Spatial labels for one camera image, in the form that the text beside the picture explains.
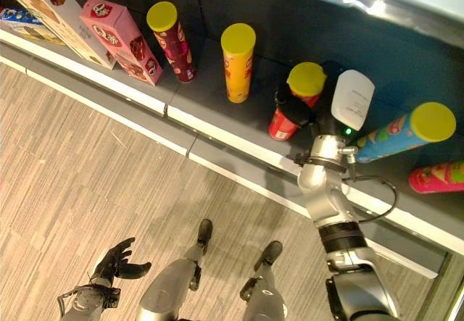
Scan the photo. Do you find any red chip can yellow lid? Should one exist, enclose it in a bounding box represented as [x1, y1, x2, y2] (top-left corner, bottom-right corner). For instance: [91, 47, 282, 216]
[268, 62, 328, 141]

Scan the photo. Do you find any orange chip can yellow lid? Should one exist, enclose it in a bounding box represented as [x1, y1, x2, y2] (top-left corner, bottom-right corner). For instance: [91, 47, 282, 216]
[220, 22, 257, 104]

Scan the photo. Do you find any blue chip can yellow lid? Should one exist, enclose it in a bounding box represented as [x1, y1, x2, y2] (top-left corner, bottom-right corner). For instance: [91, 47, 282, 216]
[353, 101, 457, 164]

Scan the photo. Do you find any pink snack box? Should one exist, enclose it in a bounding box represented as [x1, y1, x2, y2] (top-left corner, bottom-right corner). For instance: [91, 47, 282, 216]
[80, 0, 164, 87]

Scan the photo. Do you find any maroon chip can yellow lid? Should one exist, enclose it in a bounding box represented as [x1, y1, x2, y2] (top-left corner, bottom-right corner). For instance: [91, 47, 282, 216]
[146, 1, 198, 83]

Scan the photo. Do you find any pink chip can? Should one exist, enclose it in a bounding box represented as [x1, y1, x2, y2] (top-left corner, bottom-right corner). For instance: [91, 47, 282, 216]
[408, 160, 464, 195]

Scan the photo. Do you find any grey store shelf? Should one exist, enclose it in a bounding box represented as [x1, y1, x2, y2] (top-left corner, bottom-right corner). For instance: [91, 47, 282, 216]
[0, 0, 464, 280]

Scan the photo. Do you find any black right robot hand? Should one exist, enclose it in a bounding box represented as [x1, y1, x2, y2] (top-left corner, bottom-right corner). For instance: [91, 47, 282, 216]
[274, 59, 376, 138]

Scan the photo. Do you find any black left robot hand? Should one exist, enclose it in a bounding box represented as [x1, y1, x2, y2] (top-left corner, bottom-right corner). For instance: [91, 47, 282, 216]
[90, 237, 152, 288]

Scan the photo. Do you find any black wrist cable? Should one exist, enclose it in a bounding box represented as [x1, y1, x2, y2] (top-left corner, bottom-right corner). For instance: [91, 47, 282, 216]
[340, 175, 398, 224]

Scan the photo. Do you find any silver right robot leg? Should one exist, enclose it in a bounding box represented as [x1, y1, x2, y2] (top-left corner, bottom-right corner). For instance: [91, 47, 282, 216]
[239, 240, 289, 321]

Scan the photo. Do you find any blue white snack box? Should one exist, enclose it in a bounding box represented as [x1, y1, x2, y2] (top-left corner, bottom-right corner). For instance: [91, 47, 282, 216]
[0, 7, 67, 47]

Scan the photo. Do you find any cream cookie box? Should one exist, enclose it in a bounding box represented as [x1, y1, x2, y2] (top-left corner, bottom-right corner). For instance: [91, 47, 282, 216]
[0, 0, 117, 70]

